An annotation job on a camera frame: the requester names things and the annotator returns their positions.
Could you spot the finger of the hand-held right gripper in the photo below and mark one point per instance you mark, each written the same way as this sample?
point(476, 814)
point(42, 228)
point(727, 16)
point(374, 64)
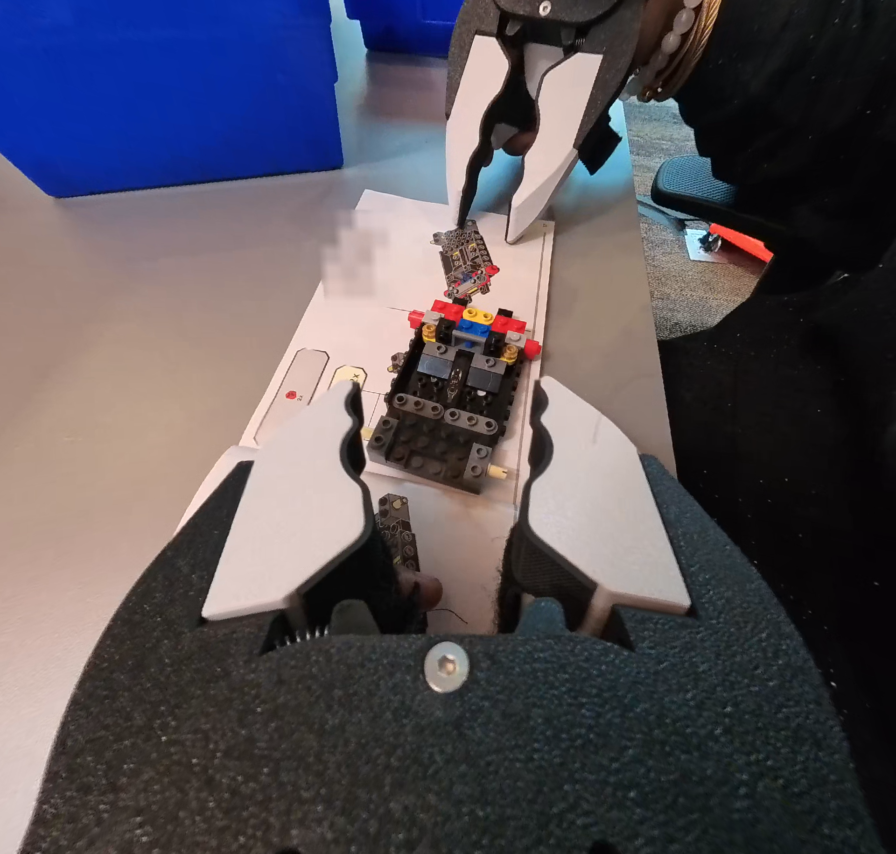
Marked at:
point(476, 97)
point(560, 118)

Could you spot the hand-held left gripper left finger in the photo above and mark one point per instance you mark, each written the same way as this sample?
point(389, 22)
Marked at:
point(294, 511)

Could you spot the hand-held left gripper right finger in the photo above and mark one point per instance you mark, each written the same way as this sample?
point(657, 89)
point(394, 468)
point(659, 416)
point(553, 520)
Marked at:
point(602, 511)

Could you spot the black lego car model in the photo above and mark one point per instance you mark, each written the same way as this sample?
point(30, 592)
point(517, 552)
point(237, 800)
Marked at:
point(448, 406)

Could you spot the white lego instruction booklet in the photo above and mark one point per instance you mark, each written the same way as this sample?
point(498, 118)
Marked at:
point(364, 308)

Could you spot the person's right forearm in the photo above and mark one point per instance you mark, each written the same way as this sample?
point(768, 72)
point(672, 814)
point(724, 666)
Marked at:
point(791, 83)

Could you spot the person's right hand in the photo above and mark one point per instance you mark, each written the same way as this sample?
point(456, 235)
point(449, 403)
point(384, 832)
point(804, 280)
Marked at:
point(665, 6)

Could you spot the person's left hand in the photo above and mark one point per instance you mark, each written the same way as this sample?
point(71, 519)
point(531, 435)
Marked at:
point(423, 591)

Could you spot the small blue plastic bin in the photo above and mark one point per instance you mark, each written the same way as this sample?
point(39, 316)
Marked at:
point(406, 6)

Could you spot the black padded office chair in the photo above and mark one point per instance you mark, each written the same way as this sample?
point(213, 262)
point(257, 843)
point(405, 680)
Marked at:
point(693, 185)

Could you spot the person's legs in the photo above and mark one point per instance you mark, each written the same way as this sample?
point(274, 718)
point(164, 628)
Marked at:
point(770, 483)

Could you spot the red plastic piece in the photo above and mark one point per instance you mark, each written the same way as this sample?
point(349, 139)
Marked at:
point(742, 241)

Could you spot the large blue plastic bin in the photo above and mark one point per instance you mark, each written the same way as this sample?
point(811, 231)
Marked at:
point(161, 69)

